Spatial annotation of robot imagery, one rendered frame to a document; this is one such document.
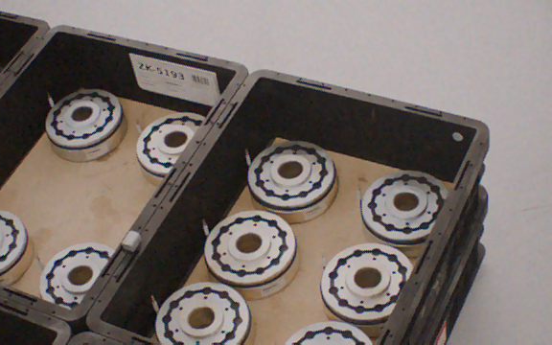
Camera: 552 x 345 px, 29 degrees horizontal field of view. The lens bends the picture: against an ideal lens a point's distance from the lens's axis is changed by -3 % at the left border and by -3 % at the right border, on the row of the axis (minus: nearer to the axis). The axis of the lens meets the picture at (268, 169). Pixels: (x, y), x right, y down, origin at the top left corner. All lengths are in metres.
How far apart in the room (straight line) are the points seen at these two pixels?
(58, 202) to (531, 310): 0.59
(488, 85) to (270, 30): 0.36
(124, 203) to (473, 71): 0.57
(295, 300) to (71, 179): 0.35
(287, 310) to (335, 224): 0.13
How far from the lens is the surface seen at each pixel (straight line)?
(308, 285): 1.20
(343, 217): 1.26
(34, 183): 1.39
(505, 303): 1.34
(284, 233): 1.21
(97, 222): 1.32
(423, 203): 1.21
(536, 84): 1.59
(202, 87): 1.35
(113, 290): 1.12
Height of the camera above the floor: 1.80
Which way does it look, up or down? 47 degrees down
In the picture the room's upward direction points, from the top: 12 degrees counter-clockwise
